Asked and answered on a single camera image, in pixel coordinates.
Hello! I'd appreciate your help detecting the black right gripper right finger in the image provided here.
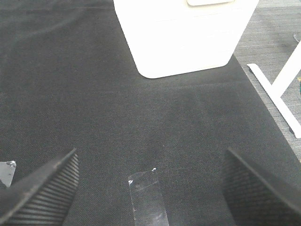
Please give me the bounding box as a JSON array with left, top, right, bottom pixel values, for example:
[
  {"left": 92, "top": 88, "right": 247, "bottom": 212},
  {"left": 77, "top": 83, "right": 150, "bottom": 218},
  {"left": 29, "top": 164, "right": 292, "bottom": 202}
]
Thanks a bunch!
[{"left": 222, "top": 148, "right": 301, "bottom": 226}]

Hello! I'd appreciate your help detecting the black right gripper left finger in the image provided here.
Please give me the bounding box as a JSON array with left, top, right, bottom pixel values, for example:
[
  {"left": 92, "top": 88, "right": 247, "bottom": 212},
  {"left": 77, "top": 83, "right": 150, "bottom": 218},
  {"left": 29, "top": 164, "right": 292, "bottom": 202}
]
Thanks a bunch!
[{"left": 0, "top": 148, "right": 79, "bottom": 226}]

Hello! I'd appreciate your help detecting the clear tape strip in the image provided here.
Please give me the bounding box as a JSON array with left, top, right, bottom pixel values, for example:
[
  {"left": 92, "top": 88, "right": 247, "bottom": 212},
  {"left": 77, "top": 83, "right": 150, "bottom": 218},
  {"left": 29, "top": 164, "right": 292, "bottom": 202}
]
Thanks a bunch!
[
  {"left": 128, "top": 168, "right": 169, "bottom": 226},
  {"left": 0, "top": 161, "right": 16, "bottom": 189}
]

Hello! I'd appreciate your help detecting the black table cloth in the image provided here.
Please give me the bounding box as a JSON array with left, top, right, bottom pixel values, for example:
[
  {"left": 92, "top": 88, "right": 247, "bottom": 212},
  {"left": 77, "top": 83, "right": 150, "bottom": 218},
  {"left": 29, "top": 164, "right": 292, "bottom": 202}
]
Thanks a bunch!
[{"left": 0, "top": 0, "right": 301, "bottom": 226}]

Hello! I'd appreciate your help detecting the white storage bin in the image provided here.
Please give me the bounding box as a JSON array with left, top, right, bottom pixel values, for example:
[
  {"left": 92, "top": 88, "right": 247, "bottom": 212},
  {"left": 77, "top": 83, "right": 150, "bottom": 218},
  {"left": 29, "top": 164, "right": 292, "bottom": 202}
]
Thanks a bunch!
[{"left": 113, "top": 0, "right": 258, "bottom": 79}]

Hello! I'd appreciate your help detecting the white table leg frame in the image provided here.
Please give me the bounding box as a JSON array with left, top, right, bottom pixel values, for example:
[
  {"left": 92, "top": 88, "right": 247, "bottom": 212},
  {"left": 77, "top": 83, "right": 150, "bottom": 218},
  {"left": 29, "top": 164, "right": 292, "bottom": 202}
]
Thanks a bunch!
[{"left": 247, "top": 42, "right": 301, "bottom": 139}]

